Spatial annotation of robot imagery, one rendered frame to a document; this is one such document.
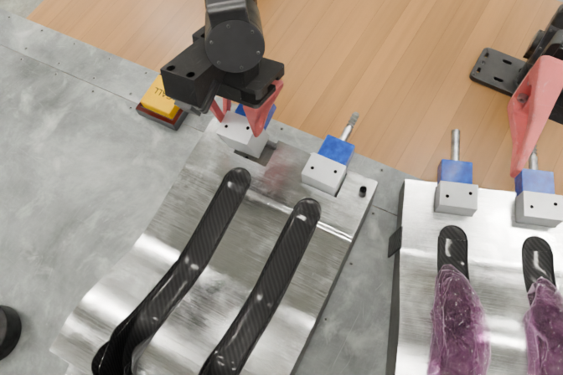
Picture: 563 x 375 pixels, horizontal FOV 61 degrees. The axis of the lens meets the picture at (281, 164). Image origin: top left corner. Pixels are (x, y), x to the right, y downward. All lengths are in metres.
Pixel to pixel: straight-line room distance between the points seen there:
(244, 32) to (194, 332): 0.35
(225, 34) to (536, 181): 0.48
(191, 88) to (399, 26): 0.52
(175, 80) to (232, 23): 0.09
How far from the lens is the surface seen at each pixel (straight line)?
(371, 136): 0.80
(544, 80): 0.37
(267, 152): 0.71
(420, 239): 0.69
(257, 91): 0.55
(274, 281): 0.64
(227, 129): 0.65
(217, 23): 0.46
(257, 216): 0.65
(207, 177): 0.69
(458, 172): 0.72
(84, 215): 0.83
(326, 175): 0.64
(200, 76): 0.50
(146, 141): 0.84
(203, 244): 0.67
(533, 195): 0.72
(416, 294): 0.64
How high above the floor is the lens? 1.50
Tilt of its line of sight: 65 degrees down
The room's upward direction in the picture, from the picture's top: 10 degrees counter-clockwise
